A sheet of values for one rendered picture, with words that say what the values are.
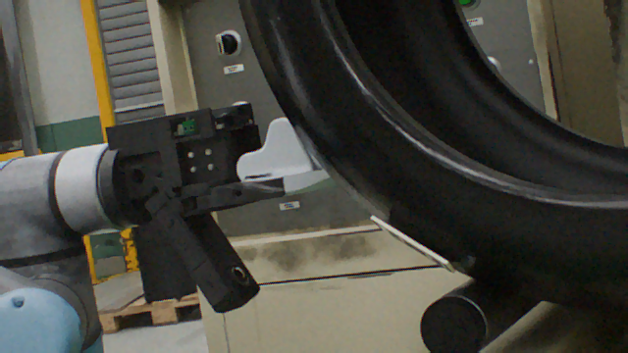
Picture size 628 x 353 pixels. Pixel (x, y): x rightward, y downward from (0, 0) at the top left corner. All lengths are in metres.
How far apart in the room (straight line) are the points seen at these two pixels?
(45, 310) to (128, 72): 9.85
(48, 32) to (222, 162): 10.08
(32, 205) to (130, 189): 0.09
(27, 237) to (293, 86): 0.33
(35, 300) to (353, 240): 0.75
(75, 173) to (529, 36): 0.71
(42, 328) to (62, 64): 10.06
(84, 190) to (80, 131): 9.89
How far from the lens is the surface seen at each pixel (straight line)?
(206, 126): 0.95
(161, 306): 7.25
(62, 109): 10.97
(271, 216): 1.70
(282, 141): 0.94
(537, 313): 1.03
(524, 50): 1.55
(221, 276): 0.98
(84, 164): 1.02
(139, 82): 10.72
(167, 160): 0.97
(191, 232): 0.99
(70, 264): 1.07
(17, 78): 5.46
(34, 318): 0.92
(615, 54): 1.14
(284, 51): 0.83
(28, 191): 1.05
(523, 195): 0.77
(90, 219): 1.02
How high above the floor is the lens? 1.05
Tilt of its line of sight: 3 degrees down
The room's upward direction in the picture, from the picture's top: 10 degrees counter-clockwise
